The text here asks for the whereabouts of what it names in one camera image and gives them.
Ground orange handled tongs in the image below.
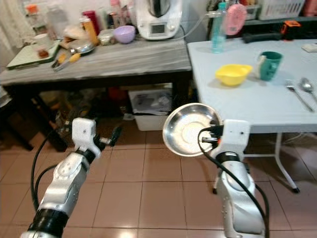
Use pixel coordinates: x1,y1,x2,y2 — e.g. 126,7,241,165
52,52,82,71

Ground orange sauce bottle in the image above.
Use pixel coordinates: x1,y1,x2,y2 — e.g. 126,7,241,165
82,17,100,46

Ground white cup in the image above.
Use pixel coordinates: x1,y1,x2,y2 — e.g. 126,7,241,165
255,55,266,79

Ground steel fork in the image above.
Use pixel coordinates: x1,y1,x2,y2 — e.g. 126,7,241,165
284,79,316,113

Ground purple bowl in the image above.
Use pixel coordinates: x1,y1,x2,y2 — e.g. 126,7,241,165
113,25,136,44

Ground yellow plastic bowl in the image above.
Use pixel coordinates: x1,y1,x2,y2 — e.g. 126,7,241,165
215,63,254,87

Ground red canister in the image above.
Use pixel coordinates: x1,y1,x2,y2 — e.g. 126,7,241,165
82,10,101,33

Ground pink handheld fan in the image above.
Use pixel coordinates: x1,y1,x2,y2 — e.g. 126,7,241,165
223,2,248,36

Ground white storage bin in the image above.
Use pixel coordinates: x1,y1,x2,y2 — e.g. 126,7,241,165
127,88,173,132

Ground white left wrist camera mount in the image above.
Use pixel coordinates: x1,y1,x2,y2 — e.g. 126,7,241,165
72,117,97,154

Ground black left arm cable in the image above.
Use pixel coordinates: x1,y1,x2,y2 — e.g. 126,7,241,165
30,121,75,215

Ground orange black tool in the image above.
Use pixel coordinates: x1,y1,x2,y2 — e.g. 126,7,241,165
281,19,304,41

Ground steel lid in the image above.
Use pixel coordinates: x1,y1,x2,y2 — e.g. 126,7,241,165
68,39,96,56

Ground steel spoon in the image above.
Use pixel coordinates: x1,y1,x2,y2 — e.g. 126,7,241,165
300,77,317,106

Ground white folding table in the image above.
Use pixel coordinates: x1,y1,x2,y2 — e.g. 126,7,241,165
187,39,317,194

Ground green mug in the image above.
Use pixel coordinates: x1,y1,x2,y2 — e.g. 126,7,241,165
258,51,284,82

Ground white plastic basket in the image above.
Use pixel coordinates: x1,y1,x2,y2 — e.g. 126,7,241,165
258,0,308,21

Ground blue water bottle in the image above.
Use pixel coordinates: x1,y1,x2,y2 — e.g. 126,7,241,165
210,2,227,54

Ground round steel plate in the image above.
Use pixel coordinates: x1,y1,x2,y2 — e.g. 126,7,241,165
162,102,223,158

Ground green tray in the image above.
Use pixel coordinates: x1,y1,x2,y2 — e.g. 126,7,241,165
6,41,60,70

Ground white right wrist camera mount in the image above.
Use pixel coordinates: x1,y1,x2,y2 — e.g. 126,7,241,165
220,119,252,158

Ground white kitchen appliance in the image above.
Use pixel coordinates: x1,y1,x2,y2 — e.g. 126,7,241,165
135,0,183,41

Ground grey wood top table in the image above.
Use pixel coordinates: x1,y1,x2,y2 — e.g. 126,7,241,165
0,39,194,152

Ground black handle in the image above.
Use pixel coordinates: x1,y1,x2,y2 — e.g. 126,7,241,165
242,32,283,44

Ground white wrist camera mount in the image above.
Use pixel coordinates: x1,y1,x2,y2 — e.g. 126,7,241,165
72,117,97,154
220,119,252,158

